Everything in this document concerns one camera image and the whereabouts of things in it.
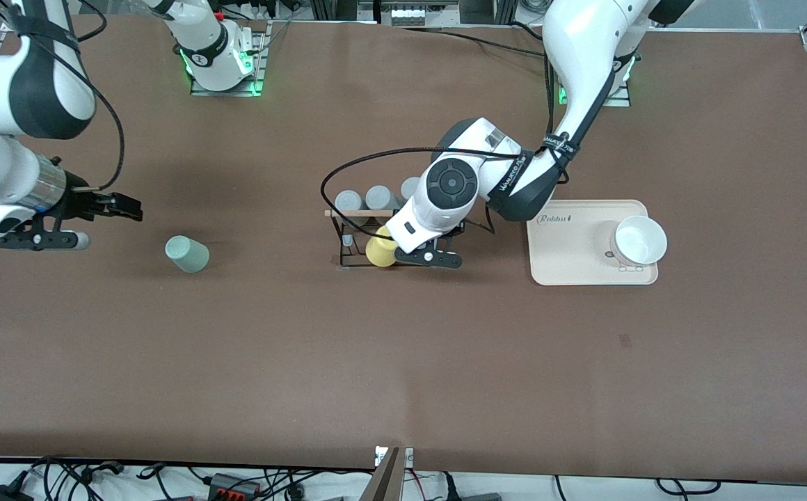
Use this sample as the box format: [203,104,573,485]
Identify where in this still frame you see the mint green plastic cup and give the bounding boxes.
[165,235,211,273]

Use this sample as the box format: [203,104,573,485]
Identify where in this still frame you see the yellow plastic cup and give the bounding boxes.
[365,226,399,269]

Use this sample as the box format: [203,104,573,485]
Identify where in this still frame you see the grey power strip orange switches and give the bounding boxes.
[207,473,262,501]

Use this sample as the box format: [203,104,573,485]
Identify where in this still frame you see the beige tray with rabbit print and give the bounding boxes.
[525,200,659,287]

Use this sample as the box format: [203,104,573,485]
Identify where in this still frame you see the white footed bowl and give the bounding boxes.
[610,215,669,267]

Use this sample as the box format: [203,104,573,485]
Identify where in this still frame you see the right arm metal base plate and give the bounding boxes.
[190,21,266,97]

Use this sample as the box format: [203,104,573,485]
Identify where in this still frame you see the black wire rack wooden bar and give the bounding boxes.
[325,207,440,271]

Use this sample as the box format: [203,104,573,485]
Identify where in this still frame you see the grey camera stand post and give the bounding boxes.
[360,445,415,501]

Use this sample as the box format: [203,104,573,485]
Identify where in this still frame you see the black velcro cable strap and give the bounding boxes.
[490,154,535,202]
[541,132,580,162]

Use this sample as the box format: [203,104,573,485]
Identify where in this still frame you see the long black table cable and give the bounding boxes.
[402,26,550,56]

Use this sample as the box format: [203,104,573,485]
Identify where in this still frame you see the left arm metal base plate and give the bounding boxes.
[558,63,632,107]

